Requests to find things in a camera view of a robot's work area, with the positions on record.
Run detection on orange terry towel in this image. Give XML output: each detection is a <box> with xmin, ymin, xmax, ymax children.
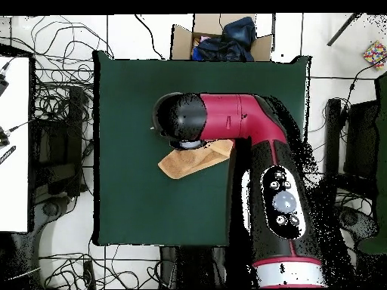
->
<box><xmin>150</xmin><ymin>126</ymin><xmax>235</xmax><ymax>180</ymax></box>

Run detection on multicoloured patterned item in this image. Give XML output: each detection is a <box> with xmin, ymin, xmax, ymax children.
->
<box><xmin>362</xmin><ymin>40</ymin><xmax>387</xmax><ymax>70</ymax></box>

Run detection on dark green table cloth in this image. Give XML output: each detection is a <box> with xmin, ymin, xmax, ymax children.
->
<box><xmin>93</xmin><ymin>51</ymin><xmax>311</xmax><ymax>247</ymax></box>

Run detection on brown cardboard box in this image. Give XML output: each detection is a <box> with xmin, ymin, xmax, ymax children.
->
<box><xmin>170</xmin><ymin>13</ymin><xmax>274</xmax><ymax>62</ymax></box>

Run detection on dark blue clothing pile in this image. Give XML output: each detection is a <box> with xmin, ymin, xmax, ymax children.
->
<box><xmin>191</xmin><ymin>16</ymin><xmax>258</xmax><ymax>62</ymax></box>

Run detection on black equipment rack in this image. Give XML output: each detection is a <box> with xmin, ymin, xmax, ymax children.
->
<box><xmin>323</xmin><ymin>97</ymin><xmax>380</xmax><ymax>206</ymax></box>
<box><xmin>29</xmin><ymin>87</ymin><xmax>91</xmax><ymax>197</ymax></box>

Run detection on black stand foot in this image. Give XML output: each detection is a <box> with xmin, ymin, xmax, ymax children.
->
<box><xmin>31</xmin><ymin>194</ymin><xmax>75</xmax><ymax>239</ymax></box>
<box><xmin>338</xmin><ymin>205</ymin><xmax>379</xmax><ymax>242</ymax></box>

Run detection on black power strip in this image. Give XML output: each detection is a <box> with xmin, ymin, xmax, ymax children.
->
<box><xmin>82</xmin><ymin>259</ymin><xmax>97</xmax><ymax>289</ymax></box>

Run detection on white side table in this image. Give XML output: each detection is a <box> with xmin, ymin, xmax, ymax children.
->
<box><xmin>0</xmin><ymin>55</ymin><xmax>31</xmax><ymax>233</ymax></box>

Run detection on black slotted bar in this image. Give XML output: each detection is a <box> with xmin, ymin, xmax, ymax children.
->
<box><xmin>0</xmin><ymin>145</ymin><xmax>17</xmax><ymax>165</ymax></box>

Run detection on green covered side table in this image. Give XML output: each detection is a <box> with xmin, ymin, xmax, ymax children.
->
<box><xmin>356</xmin><ymin>72</ymin><xmax>387</xmax><ymax>255</ymax></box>

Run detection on black device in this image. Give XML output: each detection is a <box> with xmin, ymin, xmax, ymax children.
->
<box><xmin>0</xmin><ymin>70</ymin><xmax>10</xmax><ymax>96</ymax></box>
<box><xmin>0</xmin><ymin>125</ymin><xmax>11</xmax><ymax>148</ymax></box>

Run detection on black metal bar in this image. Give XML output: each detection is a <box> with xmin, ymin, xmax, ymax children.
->
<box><xmin>327</xmin><ymin>13</ymin><xmax>362</xmax><ymax>47</ymax></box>

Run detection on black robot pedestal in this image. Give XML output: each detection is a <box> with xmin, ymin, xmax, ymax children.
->
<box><xmin>159</xmin><ymin>245</ymin><xmax>228</xmax><ymax>289</ymax></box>

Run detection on black cable tangle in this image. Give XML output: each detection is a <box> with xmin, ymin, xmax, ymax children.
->
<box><xmin>305</xmin><ymin>168</ymin><xmax>374</xmax><ymax>288</ymax></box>

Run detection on loose black floor cables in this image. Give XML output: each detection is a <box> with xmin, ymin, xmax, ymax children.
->
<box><xmin>0</xmin><ymin>14</ymin><xmax>115</xmax><ymax>122</ymax></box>
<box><xmin>39</xmin><ymin>238</ymin><xmax>163</xmax><ymax>289</ymax></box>

